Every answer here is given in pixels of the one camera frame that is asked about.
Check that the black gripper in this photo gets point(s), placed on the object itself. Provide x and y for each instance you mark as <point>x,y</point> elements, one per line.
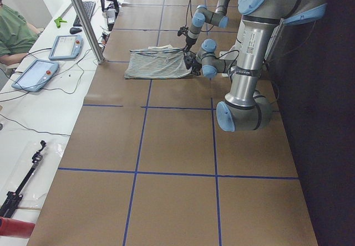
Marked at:
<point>193,63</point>
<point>190,41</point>

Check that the navy white striped polo shirt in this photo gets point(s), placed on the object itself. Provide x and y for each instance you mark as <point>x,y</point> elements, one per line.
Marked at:
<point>157,63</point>

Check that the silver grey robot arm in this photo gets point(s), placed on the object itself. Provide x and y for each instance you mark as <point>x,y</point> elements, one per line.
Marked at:
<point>201,16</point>
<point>244,108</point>

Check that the brown paper table cover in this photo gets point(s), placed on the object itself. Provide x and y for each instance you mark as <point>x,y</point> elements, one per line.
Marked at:
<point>147,163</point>

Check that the black computer mouse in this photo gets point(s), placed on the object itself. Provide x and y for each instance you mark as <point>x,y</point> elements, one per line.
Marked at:
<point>75,30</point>

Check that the upper teach pendant tablet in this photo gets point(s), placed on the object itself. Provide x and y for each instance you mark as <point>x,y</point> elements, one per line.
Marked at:
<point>66,47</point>

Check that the teach pendant tablet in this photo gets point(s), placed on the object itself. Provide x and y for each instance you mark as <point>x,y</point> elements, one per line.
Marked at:
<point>36,75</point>
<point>66,47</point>

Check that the green plastic clip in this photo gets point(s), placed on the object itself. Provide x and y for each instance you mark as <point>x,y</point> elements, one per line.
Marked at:
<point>58,21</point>

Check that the lower teach pendant tablet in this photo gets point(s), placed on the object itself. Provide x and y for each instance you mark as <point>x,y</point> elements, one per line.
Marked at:
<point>36,75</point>

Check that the person in green shirt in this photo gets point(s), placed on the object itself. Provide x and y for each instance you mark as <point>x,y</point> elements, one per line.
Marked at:
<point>17,36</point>

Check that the aluminium profile post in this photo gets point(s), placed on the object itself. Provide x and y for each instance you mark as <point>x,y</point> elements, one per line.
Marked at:
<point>88,29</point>

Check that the black camera tripod head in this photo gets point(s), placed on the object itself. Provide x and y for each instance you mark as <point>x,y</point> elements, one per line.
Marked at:
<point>14,197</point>

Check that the red handled tool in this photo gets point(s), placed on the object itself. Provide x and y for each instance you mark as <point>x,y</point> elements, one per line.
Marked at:
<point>15,228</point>

